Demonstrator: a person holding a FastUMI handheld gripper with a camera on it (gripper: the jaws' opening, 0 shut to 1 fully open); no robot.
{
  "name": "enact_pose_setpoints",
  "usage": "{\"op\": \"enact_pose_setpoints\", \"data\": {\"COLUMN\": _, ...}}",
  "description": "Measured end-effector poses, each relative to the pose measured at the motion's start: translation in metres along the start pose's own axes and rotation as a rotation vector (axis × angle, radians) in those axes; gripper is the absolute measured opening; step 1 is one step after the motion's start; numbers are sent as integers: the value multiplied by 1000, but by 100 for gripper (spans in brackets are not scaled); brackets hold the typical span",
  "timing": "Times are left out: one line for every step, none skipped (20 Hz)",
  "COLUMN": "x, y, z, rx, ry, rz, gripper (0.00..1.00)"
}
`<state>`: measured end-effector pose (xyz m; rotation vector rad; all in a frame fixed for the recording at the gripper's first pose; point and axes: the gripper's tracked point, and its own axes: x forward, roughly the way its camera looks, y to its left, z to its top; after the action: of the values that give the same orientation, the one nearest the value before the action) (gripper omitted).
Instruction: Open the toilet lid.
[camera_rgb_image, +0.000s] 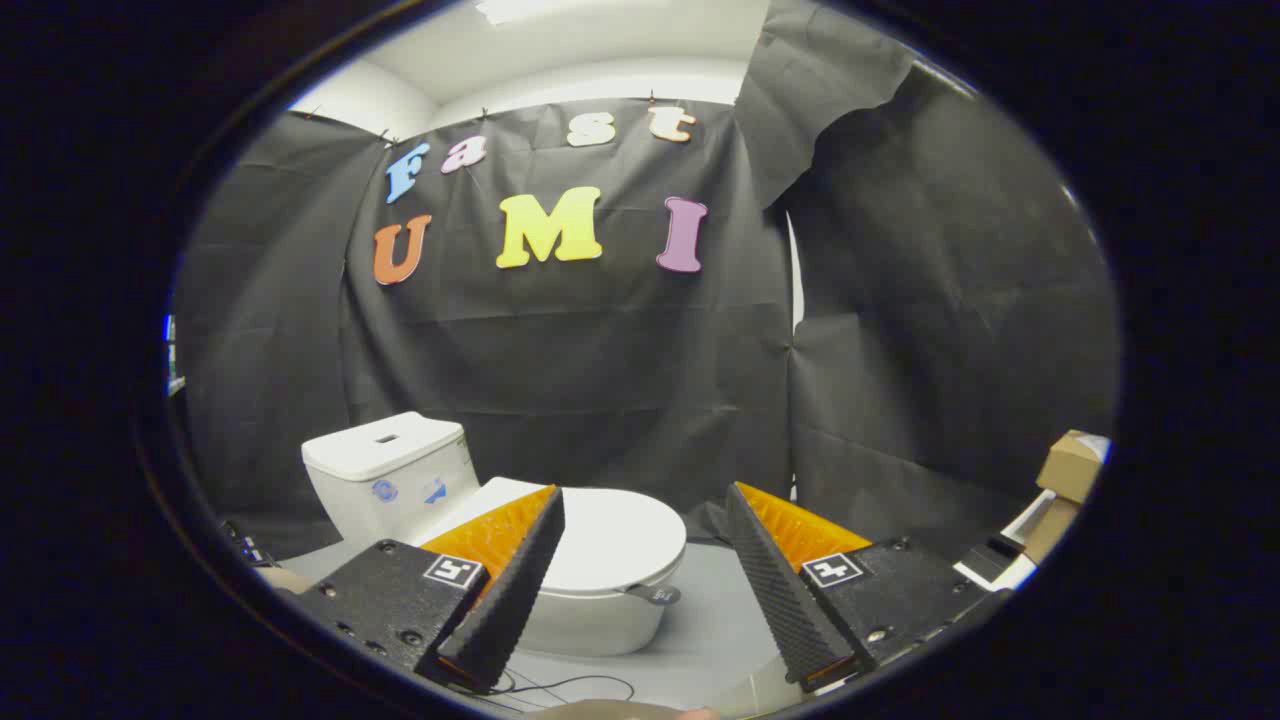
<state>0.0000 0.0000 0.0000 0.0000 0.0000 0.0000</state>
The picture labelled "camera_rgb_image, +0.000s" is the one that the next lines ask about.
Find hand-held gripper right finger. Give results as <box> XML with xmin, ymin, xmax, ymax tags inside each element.
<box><xmin>724</xmin><ymin>481</ymin><xmax>1013</xmax><ymax>694</ymax></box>

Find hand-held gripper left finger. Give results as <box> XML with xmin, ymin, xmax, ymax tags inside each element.
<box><xmin>285</xmin><ymin>485</ymin><xmax>567</xmax><ymax>696</ymax></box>

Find white toilet lid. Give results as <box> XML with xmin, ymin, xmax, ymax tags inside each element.
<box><xmin>440</xmin><ymin>477</ymin><xmax>689</xmax><ymax>607</ymax></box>

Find white toilet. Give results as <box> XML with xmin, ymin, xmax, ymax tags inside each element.
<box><xmin>302</xmin><ymin>411</ymin><xmax>687</xmax><ymax>658</ymax></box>

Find black backdrop cloth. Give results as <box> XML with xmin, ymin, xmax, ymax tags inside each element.
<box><xmin>172</xmin><ymin>0</ymin><xmax>1121</xmax><ymax>561</ymax></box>

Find flat brown cardboard box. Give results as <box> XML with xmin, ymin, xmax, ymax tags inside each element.
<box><xmin>1022</xmin><ymin>497</ymin><xmax>1081</xmax><ymax>564</ymax></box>

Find small cardboard box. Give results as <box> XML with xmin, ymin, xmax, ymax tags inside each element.
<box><xmin>1037</xmin><ymin>430</ymin><xmax>1111</xmax><ymax>504</ymax></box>

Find thin black cable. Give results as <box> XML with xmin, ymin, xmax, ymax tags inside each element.
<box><xmin>490</xmin><ymin>670</ymin><xmax>637</xmax><ymax>707</ymax></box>

